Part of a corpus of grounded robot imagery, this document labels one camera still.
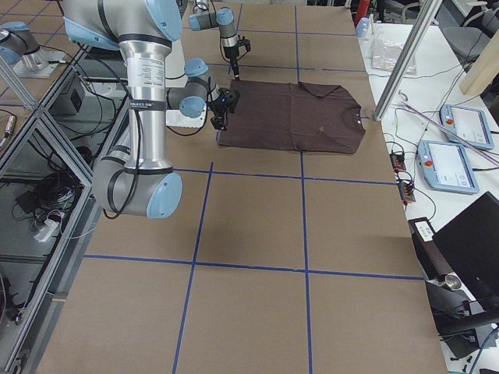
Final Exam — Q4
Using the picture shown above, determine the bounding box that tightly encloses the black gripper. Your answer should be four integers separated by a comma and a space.
208, 93, 229, 131
221, 35, 240, 81

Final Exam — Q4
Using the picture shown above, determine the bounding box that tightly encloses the brown t-shirt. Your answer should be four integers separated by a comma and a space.
218, 80, 366, 154

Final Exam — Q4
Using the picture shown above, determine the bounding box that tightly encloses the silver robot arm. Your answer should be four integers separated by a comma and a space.
189, 1, 250, 80
64, 1, 239, 219

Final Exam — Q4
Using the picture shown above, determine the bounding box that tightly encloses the clear plastic bag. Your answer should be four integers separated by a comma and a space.
370, 38, 404, 72

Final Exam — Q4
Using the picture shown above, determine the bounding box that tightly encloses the orange black circuit board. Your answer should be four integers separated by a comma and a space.
390, 152, 406, 172

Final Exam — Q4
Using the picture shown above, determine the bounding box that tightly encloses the white power strip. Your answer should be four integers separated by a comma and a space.
34, 218, 61, 242

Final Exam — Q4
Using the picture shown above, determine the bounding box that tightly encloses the near teach pendant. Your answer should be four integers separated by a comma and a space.
417, 140, 480, 195

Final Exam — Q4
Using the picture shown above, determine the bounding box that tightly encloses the teach pendant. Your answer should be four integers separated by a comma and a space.
440, 104, 494, 150
417, 140, 480, 195

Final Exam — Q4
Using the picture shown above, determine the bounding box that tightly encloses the grey office chair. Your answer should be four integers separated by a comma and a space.
442, 9, 498, 63

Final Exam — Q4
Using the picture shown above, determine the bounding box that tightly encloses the far teach pendant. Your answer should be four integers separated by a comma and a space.
440, 104, 494, 150

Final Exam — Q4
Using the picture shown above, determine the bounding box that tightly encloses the wooden beam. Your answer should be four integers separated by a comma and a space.
459, 31, 499, 96

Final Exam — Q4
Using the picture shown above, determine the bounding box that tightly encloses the black box with label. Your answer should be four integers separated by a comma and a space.
408, 217, 453, 280

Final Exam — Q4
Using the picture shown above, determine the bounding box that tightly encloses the long reacher grabber stick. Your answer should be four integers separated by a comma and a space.
398, 90, 499, 168

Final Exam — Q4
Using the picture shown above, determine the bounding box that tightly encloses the black monitor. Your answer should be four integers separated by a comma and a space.
434, 192, 498, 310

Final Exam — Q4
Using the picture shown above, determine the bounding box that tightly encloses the silver metal cup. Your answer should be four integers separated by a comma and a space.
437, 273, 462, 291

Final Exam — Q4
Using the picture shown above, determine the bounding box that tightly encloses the black monitor stand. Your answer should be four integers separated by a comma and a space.
426, 282, 498, 358

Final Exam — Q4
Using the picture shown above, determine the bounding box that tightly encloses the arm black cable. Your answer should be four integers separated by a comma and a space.
101, 69, 188, 220

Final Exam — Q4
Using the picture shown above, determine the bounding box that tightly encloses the aluminium frame post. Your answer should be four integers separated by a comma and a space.
373, 0, 443, 121

